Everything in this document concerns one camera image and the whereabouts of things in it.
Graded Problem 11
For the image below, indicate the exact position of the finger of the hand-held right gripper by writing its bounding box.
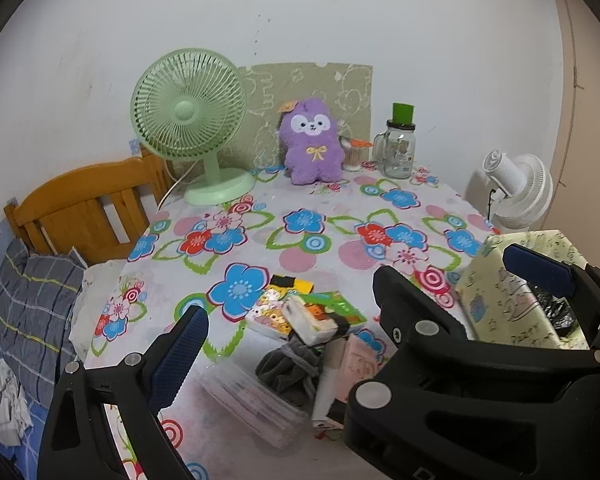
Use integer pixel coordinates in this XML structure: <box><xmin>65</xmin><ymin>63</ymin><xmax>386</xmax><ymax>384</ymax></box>
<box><xmin>502</xmin><ymin>243</ymin><xmax>600</xmax><ymax>358</ymax></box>
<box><xmin>343</xmin><ymin>266</ymin><xmax>600</xmax><ymax>480</ymax></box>

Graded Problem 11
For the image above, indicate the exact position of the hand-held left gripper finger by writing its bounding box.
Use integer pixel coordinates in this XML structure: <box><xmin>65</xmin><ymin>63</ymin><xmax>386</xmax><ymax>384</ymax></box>
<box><xmin>36</xmin><ymin>305</ymin><xmax>211</xmax><ymax>480</ymax></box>

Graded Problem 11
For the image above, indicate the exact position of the green patterned storage box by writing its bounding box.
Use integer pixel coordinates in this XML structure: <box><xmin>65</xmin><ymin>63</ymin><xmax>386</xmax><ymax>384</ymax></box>
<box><xmin>454</xmin><ymin>229</ymin><xmax>593</xmax><ymax>351</ymax></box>

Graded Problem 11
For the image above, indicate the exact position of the green snack packet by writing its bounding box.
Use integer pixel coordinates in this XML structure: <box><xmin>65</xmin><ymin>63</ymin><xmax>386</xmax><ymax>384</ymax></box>
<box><xmin>305</xmin><ymin>291</ymin><xmax>367</xmax><ymax>333</ymax></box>

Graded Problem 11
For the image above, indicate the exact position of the pink cartoon packet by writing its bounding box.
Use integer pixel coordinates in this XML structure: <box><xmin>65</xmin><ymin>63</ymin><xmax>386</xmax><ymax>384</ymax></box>
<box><xmin>340</xmin><ymin>334</ymin><xmax>381</xmax><ymax>403</ymax></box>

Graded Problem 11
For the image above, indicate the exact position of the white tissue pack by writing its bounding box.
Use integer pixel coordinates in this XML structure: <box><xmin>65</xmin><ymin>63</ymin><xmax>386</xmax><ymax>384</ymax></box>
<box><xmin>282</xmin><ymin>294</ymin><xmax>340</xmax><ymax>346</ymax></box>

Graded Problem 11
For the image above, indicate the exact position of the cartoon printed tissue pack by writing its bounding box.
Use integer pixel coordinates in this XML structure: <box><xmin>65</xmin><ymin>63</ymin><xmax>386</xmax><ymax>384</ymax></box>
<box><xmin>245</xmin><ymin>287</ymin><xmax>293</xmax><ymax>336</ymax></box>

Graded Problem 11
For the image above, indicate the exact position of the grey sock bundle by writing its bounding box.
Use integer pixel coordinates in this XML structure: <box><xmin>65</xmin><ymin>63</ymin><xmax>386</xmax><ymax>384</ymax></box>
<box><xmin>256</xmin><ymin>334</ymin><xmax>326</xmax><ymax>408</ymax></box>

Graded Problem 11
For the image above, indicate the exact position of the beige sock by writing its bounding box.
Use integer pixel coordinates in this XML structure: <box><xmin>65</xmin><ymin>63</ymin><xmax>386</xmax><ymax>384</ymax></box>
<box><xmin>311</xmin><ymin>338</ymin><xmax>350</xmax><ymax>430</ymax></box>

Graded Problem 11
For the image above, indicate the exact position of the yellow black snack packet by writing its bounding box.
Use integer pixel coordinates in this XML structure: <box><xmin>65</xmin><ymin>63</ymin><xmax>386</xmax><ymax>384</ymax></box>
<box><xmin>270</xmin><ymin>274</ymin><xmax>315</xmax><ymax>296</ymax></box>

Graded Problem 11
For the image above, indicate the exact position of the clear plastic bag pack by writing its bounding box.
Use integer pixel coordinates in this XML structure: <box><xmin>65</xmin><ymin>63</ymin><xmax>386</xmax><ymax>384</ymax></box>
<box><xmin>200</xmin><ymin>360</ymin><xmax>311</xmax><ymax>448</ymax></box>

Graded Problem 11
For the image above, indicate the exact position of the white standing fan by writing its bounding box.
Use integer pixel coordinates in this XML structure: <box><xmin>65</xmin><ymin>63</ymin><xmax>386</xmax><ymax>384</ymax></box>
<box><xmin>462</xmin><ymin>149</ymin><xmax>554</xmax><ymax>233</ymax></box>

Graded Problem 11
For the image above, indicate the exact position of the white bedding cloth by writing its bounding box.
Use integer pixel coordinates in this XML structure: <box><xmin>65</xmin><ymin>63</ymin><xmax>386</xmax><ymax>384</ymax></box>
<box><xmin>70</xmin><ymin>259</ymin><xmax>131</xmax><ymax>361</ymax></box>

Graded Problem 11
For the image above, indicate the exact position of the floral tablecloth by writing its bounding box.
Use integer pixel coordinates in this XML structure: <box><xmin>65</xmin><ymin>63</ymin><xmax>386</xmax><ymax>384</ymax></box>
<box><xmin>76</xmin><ymin>160</ymin><xmax>505</xmax><ymax>480</ymax></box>

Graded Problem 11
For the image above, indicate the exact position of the beige wooden door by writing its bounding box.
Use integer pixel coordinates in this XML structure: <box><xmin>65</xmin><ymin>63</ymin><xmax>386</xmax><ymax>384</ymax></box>
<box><xmin>550</xmin><ymin>0</ymin><xmax>600</xmax><ymax>241</ymax></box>

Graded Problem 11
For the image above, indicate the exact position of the grey plaid pillow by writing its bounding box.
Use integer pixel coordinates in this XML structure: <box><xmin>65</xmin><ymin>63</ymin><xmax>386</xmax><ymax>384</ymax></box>
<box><xmin>0</xmin><ymin>237</ymin><xmax>88</xmax><ymax>401</ymax></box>

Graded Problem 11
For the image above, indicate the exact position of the glass jar with green lid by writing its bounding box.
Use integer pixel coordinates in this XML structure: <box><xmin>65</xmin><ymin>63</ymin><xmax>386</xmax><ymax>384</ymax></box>
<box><xmin>372</xmin><ymin>102</ymin><xmax>417</xmax><ymax>180</ymax></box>

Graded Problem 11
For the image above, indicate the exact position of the cotton swab jar orange lid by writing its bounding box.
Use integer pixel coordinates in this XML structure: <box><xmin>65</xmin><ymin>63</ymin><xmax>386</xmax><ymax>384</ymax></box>
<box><xmin>342</xmin><ymin>135</ymin><xmax>373</xmax><ymax>172</ymax></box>

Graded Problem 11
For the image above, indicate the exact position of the wooden bed headboard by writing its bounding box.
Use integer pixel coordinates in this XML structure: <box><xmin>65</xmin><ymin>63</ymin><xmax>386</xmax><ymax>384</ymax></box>
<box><xmin>4</xmin><ymin>152</ymin><xmax>178</xmax><ymax>266</ymax></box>

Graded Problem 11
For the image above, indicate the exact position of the white crumpled cloth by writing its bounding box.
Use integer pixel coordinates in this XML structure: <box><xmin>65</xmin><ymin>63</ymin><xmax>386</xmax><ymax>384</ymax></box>
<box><xmin>0</xmin><ymin>360</ymin><xmax>33</xmax><ymax>446</ymax></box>

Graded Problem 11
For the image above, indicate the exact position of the purple plush toy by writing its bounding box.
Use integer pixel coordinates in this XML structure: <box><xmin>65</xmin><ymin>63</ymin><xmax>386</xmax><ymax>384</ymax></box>
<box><xmin>278</xmin><ymin>98</ymin><xmax>352</xmax><ymax>186</ymax></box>

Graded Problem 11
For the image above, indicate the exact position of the green patterned cardboard panel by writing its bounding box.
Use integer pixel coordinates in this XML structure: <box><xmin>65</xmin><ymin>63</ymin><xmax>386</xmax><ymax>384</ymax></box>
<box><xmin>237</xmin><ymin>62</ymin><xmax>373</xmax><ymax>168</ymax></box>

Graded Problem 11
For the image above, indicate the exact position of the green desk fan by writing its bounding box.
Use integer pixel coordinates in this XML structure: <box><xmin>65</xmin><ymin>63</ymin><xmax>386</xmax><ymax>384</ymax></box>
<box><xmin>130</xmin><ymin>48</ymin><xmax>256</xmax><ymax>207</ymax></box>

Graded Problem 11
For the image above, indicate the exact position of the white fan cable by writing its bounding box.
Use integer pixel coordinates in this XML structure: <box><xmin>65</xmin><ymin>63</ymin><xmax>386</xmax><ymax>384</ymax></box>
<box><xmin>156</xmin><ymin>160</ymin><xmax>203</xmax><ymax>212</ymax></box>

